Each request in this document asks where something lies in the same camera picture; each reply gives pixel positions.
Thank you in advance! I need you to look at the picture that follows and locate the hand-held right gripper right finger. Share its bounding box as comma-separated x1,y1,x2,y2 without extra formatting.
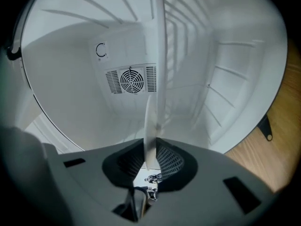
154,137,286,226

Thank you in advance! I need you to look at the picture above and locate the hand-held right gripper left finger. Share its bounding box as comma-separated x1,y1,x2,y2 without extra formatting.
41,137,147,226

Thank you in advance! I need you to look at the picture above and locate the white fridge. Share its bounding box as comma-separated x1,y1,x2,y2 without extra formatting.
13,0,289,154

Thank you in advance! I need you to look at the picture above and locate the black fridge door hinge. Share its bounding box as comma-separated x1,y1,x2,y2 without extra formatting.
257,115,274,142
4,44,22,61

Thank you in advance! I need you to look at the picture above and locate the white fridge shelf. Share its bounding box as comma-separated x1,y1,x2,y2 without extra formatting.
150,0,214,133

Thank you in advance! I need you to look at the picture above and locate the white fan vent panel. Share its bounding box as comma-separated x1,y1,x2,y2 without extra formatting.
104,64,158,95

